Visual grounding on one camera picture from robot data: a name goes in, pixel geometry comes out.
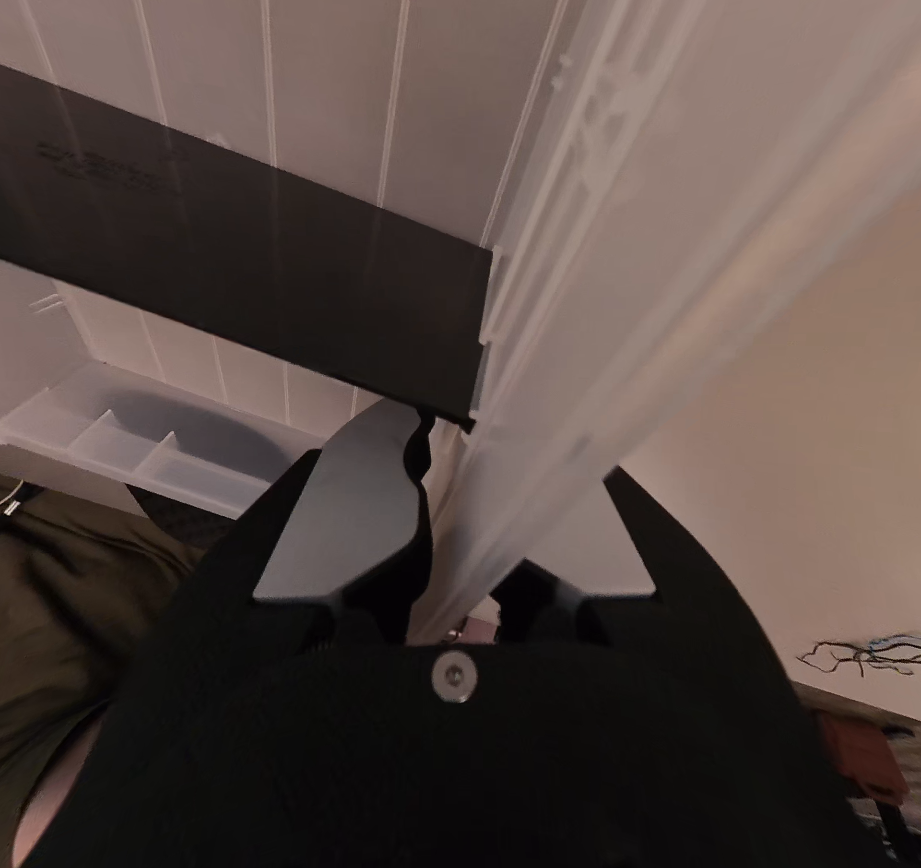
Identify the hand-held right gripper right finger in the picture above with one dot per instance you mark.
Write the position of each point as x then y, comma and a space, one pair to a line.
529, 587

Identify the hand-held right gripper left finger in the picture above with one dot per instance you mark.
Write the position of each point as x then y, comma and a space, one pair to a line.
345, 522

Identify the clear plastic bin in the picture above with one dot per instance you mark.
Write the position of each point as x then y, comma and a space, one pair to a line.
324, 55

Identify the black mesh wrist rest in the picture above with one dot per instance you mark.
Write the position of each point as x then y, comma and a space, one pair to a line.
187, 522

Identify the black plastic panel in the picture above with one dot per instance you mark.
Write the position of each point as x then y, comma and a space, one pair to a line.
252, 270

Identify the person's olive shirt torso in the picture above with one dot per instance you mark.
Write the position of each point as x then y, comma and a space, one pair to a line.
72, 594

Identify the dark red object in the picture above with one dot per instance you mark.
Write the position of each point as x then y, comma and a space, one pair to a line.
860, 753

